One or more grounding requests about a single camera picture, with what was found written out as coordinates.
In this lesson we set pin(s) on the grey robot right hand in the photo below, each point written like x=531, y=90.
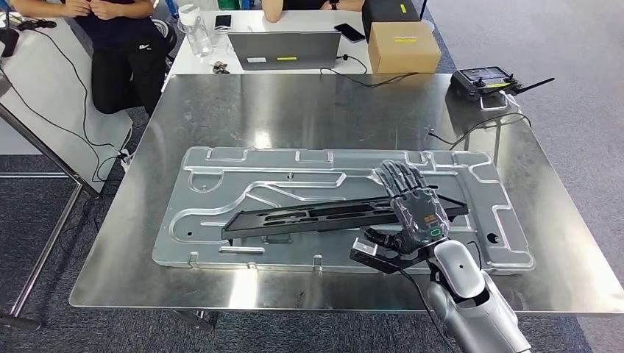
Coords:
x=419, y=219

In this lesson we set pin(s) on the black plastic mounting plate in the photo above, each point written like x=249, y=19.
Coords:
x=292, y=221

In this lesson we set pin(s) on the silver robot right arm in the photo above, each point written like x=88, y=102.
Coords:
x=468, y=302

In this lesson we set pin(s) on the stainless steel workbench table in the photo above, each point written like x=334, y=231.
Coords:
x=292, y=107

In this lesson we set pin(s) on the black remote controller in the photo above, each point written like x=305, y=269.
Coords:
x=480, y=80

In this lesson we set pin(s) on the brown cardboard box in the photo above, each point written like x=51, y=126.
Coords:
x=404, y=51

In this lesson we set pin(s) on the stamped metal sheet panel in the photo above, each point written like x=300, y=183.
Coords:
x=234, y=168

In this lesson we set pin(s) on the black smartphone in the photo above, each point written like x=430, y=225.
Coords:
x=223, y=21
x=350, y=32

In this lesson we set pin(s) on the black box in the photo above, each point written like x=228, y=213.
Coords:
x=385, y=12

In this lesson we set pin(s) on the grey laptop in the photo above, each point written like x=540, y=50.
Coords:
x=285, y=48

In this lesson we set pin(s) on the key bunch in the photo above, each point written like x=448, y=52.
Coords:
x=220, y=67

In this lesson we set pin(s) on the person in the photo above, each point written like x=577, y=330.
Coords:
x=273, y=10
x=122, y=68

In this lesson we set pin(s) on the clear water bottle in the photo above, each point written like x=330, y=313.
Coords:
x=195, y=34

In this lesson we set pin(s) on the white side desk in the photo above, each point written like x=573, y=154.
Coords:
x=49, y=97

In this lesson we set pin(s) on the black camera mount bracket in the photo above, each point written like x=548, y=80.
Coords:
x=390, y=265

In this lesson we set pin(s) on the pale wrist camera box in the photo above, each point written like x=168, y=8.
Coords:
x=365, y=247

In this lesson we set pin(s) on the steel frame table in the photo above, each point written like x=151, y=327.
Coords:
x=48, y=248

